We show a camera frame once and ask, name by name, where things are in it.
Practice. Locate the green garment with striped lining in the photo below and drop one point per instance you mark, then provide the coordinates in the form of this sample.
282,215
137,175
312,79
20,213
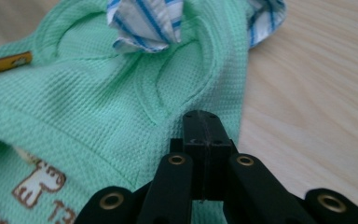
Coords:
99,102

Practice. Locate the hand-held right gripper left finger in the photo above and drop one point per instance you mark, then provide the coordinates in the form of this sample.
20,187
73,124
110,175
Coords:
195,140

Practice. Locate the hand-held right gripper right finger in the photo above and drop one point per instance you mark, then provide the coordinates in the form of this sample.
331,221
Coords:
216,146

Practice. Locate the yellow brown stick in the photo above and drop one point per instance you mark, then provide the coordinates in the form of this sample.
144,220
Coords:
3,64

